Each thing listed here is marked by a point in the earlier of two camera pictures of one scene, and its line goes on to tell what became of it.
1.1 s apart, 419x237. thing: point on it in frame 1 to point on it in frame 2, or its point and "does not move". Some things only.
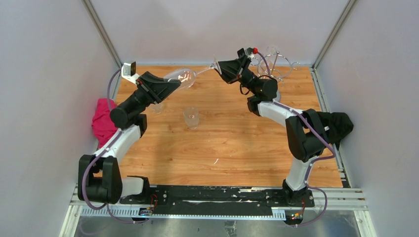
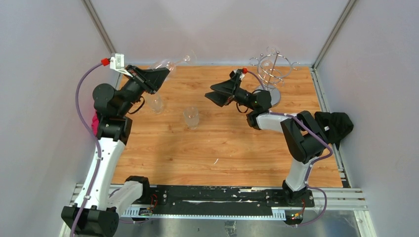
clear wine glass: x=187 y=77 to x=190 y=58
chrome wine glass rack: x=275 y=65 does not move
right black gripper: x=234 y=71 to x=221 y=98
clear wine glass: x=191 y=117 does not move
